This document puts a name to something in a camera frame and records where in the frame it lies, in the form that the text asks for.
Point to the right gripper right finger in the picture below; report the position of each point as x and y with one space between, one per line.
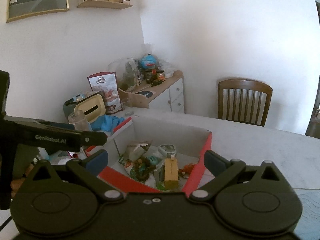
224 171

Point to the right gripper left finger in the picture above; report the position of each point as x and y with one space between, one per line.
85 173

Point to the orange keychain toy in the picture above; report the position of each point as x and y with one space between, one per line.
186 171

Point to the yellow cardboard box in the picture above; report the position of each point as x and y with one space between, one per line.
171 177

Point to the green cartoon pouch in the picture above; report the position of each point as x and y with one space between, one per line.
128 165

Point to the silver foil snack bag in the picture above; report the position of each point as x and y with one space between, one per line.
135 149

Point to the blue cloth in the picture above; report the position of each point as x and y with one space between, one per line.
106 123

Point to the clear glass jar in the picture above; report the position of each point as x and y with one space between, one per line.
79 121

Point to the red white cardboard box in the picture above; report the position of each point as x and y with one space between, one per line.
191 144

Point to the cream tissue box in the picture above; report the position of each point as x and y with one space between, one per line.
91 103

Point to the wooden dining chair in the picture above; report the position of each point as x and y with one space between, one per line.
244 100

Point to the red white snack bag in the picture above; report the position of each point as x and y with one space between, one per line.
106 84

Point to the white wooden sideboard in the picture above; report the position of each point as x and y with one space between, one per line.
168 96

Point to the blue globe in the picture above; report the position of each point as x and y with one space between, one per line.
146 61

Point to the wooden wall shelf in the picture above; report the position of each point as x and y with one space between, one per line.
102 4

